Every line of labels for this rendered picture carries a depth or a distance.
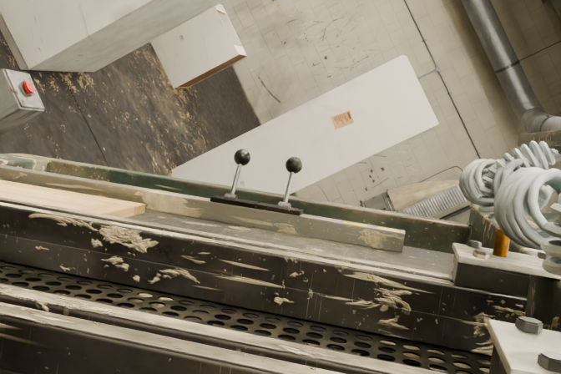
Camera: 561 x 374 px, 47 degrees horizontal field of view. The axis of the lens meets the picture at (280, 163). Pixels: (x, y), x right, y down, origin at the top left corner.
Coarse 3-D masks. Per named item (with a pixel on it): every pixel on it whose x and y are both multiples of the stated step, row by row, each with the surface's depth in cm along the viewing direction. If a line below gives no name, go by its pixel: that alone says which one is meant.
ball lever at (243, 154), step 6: (240, 150) 145; (246, 150) 146; (234, 156) 146; (240, 156) 144; (246, 156) 145; (240, 162) 145; (246, 162) 145; (240, 168) 145; (234, 180) 143; (234, 186) 142; (234, 192) 142; (228, 198) 141; (234, 198) 140
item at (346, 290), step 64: (0, 256) 82; (64, 256) 80; (128, 256) 79; (192, 256) 77; (256, 256) 75; (320, 256) 78; (512, 256) 74; (320, 320) 74; (384, 320) 73; (448, 320) 71; (512, 320) 70
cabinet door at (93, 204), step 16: (0, 192) 128; (16, 192) 131; (32, 192) 134; (48, 192) 135; (64, 192) 138; (80, 208) 120; (96, 208) 123; (112, 208) 126; (128, 208) 129; (144, 208) 137
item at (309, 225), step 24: (0, 168) 150; (96, 192) 145; (120, 192) 144; (144, 192) 143; (168, 192) 146; (192, 216) 141; (216, 216) 140; (240, 216) 139; (264, 216) 138; (288, 216) 137; (312, 216) 138; (336, 240) 135; (360, 240) 134; (384, 240) 133
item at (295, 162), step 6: (288, 162) 143; (294, 162) 142; (300, 162) 143; (288, 168) 143; (294, 168) 142; (300, 168) 143; (288, 180) 142; (288, 186) 141; (288, 192) 140; (288, 198) 140; (282, 204) 139; (288, 204) 139
